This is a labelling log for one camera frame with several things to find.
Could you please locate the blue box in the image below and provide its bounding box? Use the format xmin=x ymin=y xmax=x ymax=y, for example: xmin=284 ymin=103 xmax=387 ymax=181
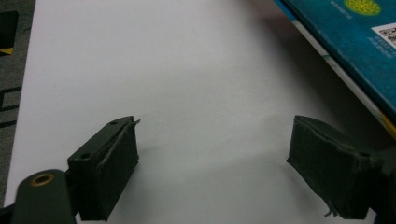
xmin=273 ymin=0 xmax=396 ymax=139

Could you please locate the black stand base, striped tape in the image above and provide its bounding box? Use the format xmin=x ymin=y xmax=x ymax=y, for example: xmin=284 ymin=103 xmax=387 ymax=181
xmin=0 ymin=10 xmax=20 ymax=57

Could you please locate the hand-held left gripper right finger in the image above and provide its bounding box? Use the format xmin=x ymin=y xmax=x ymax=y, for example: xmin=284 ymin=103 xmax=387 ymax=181
xmin=286 ymin=115 xmax=389 ymax=220

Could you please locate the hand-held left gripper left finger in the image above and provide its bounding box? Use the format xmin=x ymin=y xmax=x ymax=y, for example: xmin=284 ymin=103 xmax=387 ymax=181
xmin=66 ymin=115 xmax=141 ymax=222

